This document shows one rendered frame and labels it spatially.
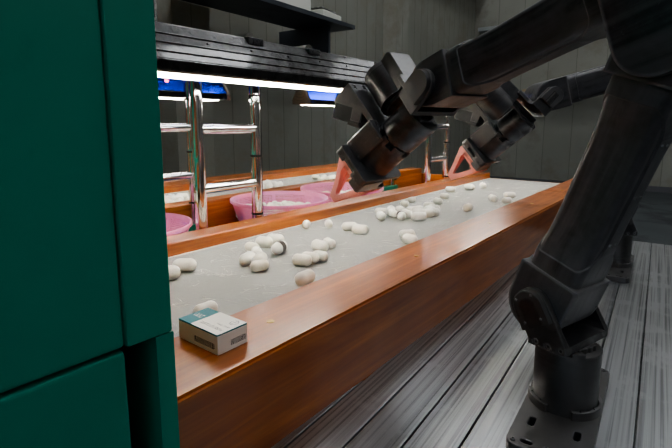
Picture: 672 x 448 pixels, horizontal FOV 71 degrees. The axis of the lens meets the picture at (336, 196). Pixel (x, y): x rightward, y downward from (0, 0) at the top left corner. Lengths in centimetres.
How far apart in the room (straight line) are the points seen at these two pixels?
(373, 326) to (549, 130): 774
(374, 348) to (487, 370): 14
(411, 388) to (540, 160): 777
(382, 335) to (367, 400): 9
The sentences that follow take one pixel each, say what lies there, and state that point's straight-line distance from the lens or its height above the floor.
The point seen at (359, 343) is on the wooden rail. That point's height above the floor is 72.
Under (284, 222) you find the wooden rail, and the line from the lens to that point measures 104.
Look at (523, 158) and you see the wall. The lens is 833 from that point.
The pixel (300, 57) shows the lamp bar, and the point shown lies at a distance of 90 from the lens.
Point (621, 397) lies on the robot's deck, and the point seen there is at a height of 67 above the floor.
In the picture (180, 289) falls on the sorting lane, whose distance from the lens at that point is 70.
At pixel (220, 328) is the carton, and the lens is 46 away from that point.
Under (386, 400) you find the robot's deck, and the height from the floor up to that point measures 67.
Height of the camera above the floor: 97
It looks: 9 degrees down
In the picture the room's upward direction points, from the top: straight up
